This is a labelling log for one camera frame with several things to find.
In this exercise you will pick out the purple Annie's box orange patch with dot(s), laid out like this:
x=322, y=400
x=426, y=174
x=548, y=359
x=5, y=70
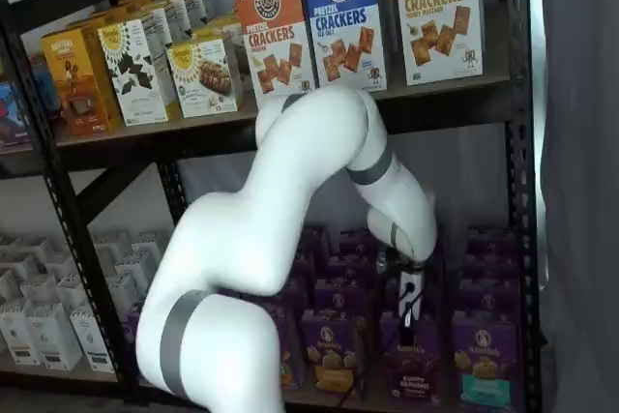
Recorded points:
x=345, y=268
x=338, y=294
x=333, y=350
x=355, y=244

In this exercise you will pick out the white Simple Mills bar box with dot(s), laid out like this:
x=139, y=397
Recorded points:
x=217, y=26
x=203, y=79

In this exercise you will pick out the gold pretzel crackers box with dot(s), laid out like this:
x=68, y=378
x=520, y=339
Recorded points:
x=435, y=21

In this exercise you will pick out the orange pretzel crackers box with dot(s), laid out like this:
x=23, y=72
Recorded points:
x=275, y=45

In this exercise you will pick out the blue pretzel crackers box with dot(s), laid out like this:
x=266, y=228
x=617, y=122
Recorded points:
x=343, y=21

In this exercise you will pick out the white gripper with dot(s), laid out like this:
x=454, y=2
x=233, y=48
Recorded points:
x=412, y=299

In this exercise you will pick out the purple Annie's box green patch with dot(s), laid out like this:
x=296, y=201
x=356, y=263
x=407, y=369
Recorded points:
x=294, y=355

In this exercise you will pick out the white Simple Mills thins box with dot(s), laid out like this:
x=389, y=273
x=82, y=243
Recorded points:
x=130, y=74
x=175, y=11
x=196, y=2
x=155, y=21

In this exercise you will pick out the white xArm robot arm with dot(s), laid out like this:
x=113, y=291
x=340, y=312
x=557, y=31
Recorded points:
x=232, y=248

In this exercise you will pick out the white box dark label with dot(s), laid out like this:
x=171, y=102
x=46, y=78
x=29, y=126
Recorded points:
x=136, y=277
x=41, y=289
x=77, y=292
x=112, y=246
x=94, y=343
x=9, y=289
x=55, y=335
x=19, y=338
x=152, y=244
x=31, y=263

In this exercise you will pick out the purple Annie's box pink patch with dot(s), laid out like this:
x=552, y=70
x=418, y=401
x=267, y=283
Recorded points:
x=134, y=331

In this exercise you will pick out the blue snack box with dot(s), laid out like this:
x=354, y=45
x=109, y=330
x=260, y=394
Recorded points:
x=9, y=113

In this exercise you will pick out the black metal shelf rack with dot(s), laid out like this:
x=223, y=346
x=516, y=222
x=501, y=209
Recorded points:
x=523, y=190

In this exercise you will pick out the blue snack bag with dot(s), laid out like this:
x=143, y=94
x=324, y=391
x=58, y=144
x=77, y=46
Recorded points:
x=46, y=74

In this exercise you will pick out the purple Annie's box teal patch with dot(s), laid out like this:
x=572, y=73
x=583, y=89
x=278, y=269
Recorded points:
x=486, y=360
x=488, y=294
x=491, y=267

